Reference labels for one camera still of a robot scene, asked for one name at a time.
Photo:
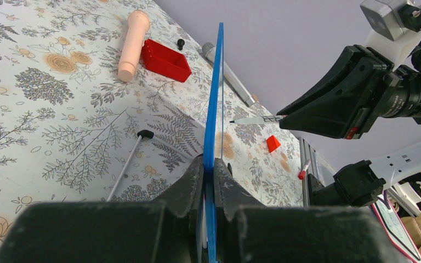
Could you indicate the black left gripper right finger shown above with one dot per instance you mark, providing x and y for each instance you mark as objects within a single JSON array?
[{"x": 248, "y": 231}]

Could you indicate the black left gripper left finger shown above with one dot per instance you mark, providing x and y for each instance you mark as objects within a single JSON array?
[{"x": 62, "y": 232}]

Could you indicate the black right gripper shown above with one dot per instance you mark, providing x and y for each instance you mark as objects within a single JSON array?
[{"x": 340, "y": 105}]

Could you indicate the green whiteboard marker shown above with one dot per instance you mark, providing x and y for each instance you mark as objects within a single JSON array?
[{"x": 259, "y": 120}]

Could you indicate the blue framed whiteboard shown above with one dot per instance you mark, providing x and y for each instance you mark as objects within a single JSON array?
[{"x": 213, "y": 109}]

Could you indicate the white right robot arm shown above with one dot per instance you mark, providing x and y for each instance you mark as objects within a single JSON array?
[{"x": 360, "y": 184}]

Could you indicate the red triangular block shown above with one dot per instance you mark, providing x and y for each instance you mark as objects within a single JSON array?
[{"x": 272, "y": 143}]

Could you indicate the red capped marker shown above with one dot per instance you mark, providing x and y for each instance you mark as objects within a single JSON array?
[{"x": 302, "y": 174}]

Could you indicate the silver microphone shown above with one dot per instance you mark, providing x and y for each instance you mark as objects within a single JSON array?
[{"x": 208, "y": 51}]

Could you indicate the floral patterned table mat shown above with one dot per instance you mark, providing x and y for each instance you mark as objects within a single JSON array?
[{"x": 70, "y": 130}]

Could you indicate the black small bolt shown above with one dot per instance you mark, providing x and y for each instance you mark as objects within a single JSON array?
[{"x": 180, "y": 44}]

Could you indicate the pink microphone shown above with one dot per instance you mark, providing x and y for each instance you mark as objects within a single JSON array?
[{"x": 138, "y": 25}]

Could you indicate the red rectangular frame block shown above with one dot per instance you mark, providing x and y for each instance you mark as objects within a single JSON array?
[{"x": 165, "y": 61}]

